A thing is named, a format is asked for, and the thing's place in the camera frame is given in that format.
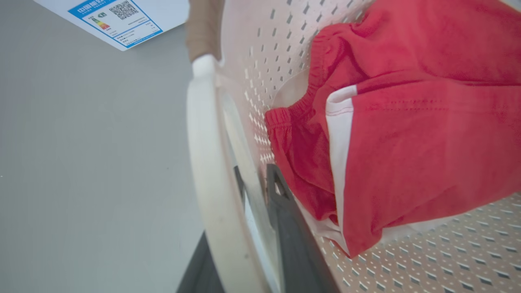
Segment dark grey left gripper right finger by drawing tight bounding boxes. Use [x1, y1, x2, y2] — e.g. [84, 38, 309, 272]
[266, 164, 341, 293]

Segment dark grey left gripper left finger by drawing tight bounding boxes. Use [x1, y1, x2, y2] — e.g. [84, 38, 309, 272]
[177, 165, 245, 293]

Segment white front-load washing machine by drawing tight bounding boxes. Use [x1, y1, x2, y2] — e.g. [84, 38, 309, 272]
[35, 0, 190, 52]

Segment cream perforated plastic laundry basket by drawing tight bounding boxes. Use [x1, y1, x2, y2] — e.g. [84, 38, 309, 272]
[185, 0, 521, 293]

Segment red shorts with white trim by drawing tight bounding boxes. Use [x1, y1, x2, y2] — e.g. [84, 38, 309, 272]
[265, 0, 521, 258]

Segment blue energy label sticker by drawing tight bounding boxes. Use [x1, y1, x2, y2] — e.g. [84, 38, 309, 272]
[68, 0, 164, 49]

